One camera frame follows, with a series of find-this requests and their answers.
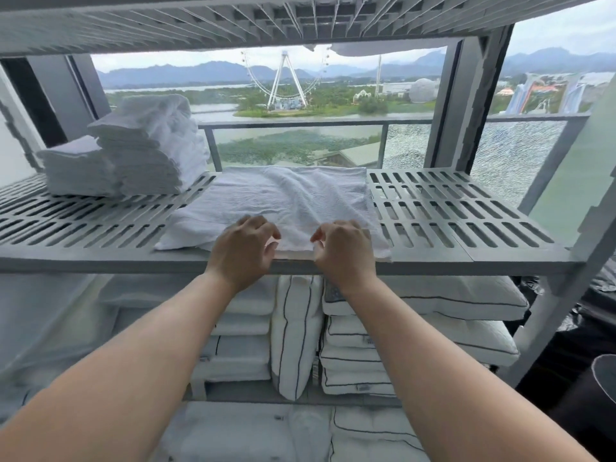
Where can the person's left hand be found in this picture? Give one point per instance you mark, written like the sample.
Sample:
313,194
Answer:
240,257

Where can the person's right hand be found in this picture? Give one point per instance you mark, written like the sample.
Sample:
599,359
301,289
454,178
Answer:
346,257

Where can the white hand towel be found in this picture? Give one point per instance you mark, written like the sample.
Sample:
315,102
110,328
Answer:
289,197
144,115

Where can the person's left forearm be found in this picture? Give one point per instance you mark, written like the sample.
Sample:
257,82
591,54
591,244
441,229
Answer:
120,380

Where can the person's right forearm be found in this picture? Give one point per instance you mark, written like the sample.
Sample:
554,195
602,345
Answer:
457,389

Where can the grey roofed building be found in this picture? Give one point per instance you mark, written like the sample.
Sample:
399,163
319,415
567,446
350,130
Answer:
356,156

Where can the stack of black-piped white pillows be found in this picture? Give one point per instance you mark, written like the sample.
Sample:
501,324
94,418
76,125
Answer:
366,360

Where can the stack of folded white towels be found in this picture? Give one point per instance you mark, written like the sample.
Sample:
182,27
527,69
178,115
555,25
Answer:
149,173
77,168

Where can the grey slotted shelf board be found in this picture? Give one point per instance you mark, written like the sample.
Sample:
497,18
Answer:
96,264

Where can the white ferris wheel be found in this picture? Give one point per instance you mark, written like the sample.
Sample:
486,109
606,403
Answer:
286,84

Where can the white dome building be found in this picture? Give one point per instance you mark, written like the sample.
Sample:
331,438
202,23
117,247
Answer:
422,90

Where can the tall thin tower ride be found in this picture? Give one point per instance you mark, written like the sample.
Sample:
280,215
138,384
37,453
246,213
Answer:
378,76

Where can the glass balcony railing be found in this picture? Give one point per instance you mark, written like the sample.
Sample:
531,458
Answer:
520,153

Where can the white hanging sheet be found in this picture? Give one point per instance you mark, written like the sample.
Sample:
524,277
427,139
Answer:
385,48

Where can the blue water slide structure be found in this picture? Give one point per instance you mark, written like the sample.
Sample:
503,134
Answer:
529,96

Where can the pale green glass partition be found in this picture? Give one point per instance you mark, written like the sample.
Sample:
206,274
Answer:
577,173

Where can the black plastic bag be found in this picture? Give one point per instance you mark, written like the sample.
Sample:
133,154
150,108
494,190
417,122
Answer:
577,341

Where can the grey ribbed shelf board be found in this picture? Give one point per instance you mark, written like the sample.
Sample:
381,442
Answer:
144,23

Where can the dark window frame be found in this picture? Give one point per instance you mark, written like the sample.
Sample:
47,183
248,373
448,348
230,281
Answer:
447,105
62,91

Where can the grey notched shelf post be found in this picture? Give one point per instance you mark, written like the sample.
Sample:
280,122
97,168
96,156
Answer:
19,134
553,303
486,100

